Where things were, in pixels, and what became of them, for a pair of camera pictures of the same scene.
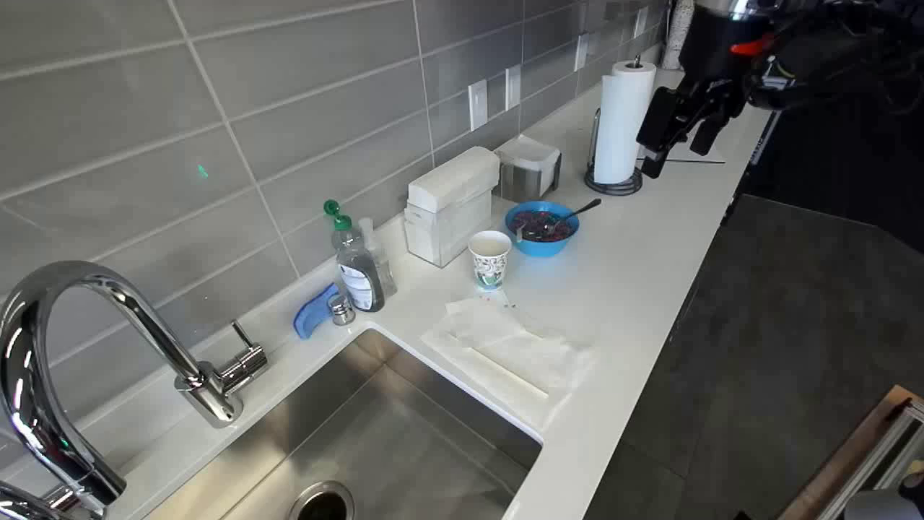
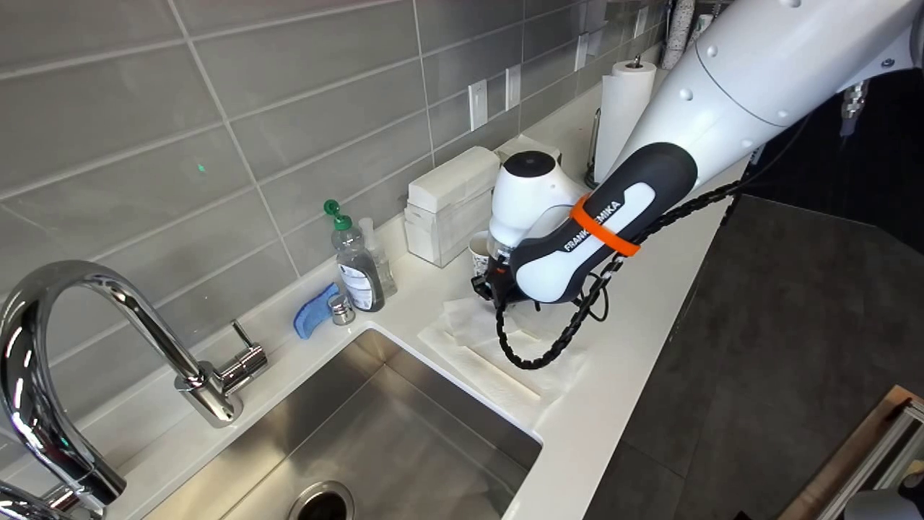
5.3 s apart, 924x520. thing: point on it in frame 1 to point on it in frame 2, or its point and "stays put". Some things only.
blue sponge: x=314 y=310 stays put
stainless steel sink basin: x=384 y=438 stays put
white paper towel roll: x=623 y=108 stays put
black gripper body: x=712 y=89 to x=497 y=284
